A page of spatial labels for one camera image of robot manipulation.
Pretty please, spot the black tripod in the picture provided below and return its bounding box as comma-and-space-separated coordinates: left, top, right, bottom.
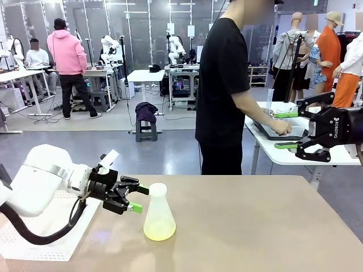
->
282, 31, 306, 104

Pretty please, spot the mannequin in blue floral dress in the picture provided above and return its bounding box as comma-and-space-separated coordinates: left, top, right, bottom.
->
303, 13, 327, 86

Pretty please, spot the black pole stand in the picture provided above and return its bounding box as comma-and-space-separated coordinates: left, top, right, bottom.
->
119, 36, 134, 134

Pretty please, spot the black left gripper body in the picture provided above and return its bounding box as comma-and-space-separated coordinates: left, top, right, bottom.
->
88, 169, 126, 202

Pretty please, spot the thick black cable hose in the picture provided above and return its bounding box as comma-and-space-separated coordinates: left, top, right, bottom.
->
0, 195, 87, 247

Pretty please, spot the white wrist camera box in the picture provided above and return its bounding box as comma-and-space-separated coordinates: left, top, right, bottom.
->
98, 149, 120, 175

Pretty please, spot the person in pink hoodie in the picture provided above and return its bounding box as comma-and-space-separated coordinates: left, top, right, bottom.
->
46, 18, 103, 120

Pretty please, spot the wooden shoe rack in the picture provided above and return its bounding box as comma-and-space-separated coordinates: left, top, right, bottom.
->
248, 65, 269, 88

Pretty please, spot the mannequin in orange with cap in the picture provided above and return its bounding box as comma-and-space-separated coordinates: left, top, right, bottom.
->
309, 10, 345, 96

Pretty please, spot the seated person in white shirt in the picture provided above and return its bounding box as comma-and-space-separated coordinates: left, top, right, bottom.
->
24, 37, 58, 97

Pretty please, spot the grey step stool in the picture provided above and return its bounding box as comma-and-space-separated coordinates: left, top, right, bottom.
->
135, 120, 158, 143
90, 90, 113, 113

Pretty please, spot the dark purple clothing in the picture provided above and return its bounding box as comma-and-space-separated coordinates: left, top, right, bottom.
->
134, 101, 159, 124

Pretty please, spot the person in black t-shirt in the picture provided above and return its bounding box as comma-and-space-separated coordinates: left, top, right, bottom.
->
195, 0, 293, 176

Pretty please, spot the person's right forearm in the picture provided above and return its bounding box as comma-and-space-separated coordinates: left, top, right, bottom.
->
237, 95, 277, 133

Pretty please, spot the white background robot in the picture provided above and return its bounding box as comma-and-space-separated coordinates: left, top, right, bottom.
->
168, 35, 187, 68
5, 35, 26, 71
100, 35, 122, 65

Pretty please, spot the translucent conical flask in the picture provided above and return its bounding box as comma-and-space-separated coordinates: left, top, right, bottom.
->
143, 192, 177, 242

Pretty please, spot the person's right hand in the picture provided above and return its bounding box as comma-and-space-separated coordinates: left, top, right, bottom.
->
272, 121, 293, 137

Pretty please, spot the mannequin in white jacket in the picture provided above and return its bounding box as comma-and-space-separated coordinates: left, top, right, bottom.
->
331, 31, 363, 109

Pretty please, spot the white desk with computers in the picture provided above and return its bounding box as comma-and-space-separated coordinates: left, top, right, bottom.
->
164, 64, 200, 112

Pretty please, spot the white side table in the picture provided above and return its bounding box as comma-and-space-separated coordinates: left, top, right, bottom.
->
244, 101, 362, 188

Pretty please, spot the mannequin in grey shirt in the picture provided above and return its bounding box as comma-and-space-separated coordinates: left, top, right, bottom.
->
271, 11, 315, 103

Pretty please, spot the black plastic tray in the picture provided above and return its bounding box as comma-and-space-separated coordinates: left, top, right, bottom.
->
251, 118, 310, 142

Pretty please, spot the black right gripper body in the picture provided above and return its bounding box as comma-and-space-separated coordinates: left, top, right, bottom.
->
308, 107, 363, 150

